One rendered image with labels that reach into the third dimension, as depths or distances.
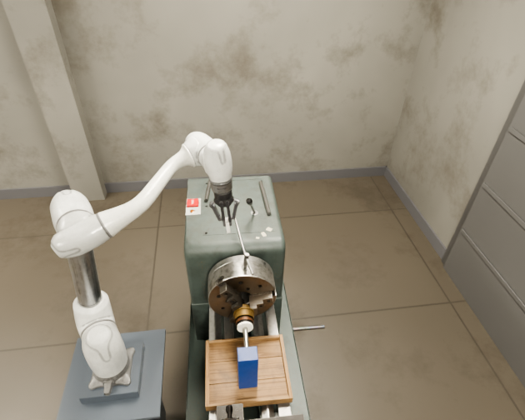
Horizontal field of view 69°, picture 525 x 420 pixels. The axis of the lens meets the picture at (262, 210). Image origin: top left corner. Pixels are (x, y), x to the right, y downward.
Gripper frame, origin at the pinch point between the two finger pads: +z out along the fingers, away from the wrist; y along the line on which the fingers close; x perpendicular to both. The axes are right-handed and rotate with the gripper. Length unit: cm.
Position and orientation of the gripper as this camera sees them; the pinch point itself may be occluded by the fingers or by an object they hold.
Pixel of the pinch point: (227, 225)
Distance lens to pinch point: 168.7
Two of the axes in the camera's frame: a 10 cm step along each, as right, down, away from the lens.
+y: 9.9, -1.1, 0.5
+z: 0.5, 7.7, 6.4
